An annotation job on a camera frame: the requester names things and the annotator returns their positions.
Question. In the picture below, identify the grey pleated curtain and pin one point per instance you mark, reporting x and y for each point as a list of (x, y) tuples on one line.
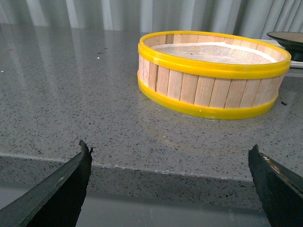
[(248, 18)]

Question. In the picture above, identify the white steamer cloth liner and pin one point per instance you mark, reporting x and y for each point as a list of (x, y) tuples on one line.
[(217, 52)]

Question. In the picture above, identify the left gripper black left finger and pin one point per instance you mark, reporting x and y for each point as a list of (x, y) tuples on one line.
[(57, 200)]

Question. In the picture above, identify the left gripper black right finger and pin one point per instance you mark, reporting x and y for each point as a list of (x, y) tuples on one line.
[(280, 190)]

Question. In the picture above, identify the white rectangular tray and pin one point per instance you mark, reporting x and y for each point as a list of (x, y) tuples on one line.
[(294, 64)]

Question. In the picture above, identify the brown plate with black rim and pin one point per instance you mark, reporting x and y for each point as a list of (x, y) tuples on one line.
[(291, 41)]

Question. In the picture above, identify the wooden steamer basket, yellow rims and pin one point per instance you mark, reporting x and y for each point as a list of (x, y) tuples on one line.
[(207, 89)]

